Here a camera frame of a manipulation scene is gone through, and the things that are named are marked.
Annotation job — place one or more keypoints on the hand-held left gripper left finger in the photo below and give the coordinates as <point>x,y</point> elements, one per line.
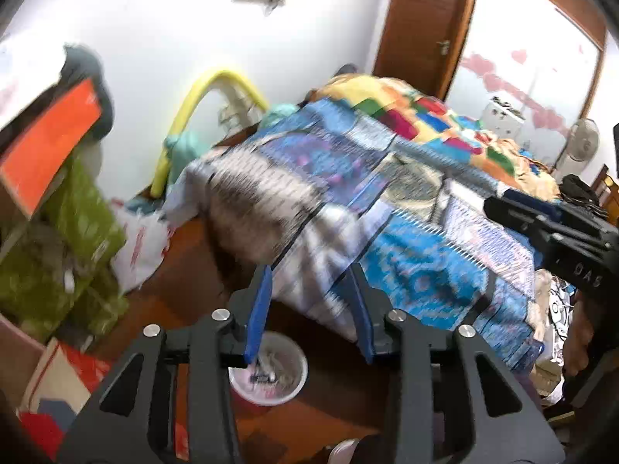
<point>256,309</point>

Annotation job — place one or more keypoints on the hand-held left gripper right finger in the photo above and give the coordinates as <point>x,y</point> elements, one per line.
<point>362,321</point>

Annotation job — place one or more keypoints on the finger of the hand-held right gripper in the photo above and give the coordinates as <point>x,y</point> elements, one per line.
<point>532,203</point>
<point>512,220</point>

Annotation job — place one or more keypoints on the pink plastic cup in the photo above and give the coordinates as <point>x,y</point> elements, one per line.
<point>251,397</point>

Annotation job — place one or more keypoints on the person's right hand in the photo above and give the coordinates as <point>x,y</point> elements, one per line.
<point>578,338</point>

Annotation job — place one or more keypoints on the black bag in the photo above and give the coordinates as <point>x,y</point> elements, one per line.
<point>580,193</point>

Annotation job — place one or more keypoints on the white cartoon print cloth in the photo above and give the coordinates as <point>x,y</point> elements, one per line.
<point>556,314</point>

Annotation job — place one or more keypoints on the wooden chair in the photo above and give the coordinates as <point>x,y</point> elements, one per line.
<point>608,183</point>

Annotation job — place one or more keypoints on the white standing fan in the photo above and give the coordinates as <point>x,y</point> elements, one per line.
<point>582,142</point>

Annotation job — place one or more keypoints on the white drawer cabinet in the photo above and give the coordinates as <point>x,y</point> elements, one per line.
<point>503,118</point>

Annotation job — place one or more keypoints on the colourful block quilt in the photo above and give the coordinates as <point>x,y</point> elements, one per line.
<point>435,121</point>

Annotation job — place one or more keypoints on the blue white patchwork blanket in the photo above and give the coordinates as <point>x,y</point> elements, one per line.
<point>338,193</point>

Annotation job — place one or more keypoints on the pale pink container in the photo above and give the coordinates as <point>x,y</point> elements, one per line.
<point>346,452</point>

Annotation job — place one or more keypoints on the white plastic bag red print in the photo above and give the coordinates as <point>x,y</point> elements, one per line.
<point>140,246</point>

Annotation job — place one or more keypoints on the green leaf-print storage box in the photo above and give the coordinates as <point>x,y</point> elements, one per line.
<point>104,304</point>
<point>89,212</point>

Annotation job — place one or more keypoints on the glass door with pink hearts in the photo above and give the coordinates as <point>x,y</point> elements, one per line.
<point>522,34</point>

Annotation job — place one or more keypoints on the teal cloth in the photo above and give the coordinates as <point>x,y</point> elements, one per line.
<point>186,152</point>

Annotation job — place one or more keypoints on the brown wooden door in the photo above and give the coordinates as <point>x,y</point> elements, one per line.
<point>420,24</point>

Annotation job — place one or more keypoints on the yellow foam tube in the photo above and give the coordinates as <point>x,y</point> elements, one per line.
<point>208,101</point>

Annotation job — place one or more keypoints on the green plastic bags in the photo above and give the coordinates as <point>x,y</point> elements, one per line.
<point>38,285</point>

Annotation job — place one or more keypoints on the pink tub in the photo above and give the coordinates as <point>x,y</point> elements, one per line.
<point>17,362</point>

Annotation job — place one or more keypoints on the orange and white box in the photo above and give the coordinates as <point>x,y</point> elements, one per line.
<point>43,150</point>

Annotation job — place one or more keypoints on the wooden bed frame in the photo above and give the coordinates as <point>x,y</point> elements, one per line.
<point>237,136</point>

